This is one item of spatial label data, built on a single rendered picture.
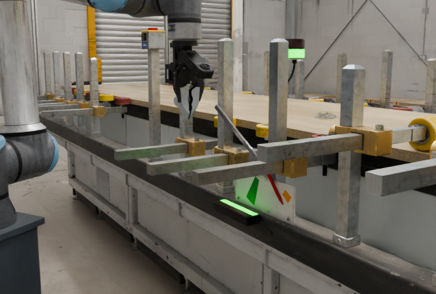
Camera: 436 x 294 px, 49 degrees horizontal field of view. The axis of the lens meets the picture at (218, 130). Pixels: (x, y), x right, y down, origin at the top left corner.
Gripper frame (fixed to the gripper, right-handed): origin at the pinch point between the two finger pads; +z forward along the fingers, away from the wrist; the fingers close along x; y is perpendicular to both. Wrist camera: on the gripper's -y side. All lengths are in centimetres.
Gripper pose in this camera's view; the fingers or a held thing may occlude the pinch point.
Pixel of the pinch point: (189, 115)
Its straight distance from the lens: 131.1
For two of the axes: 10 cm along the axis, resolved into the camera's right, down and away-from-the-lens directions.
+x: -8.3, 0.8, -5.5
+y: -5.6, -1.3, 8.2
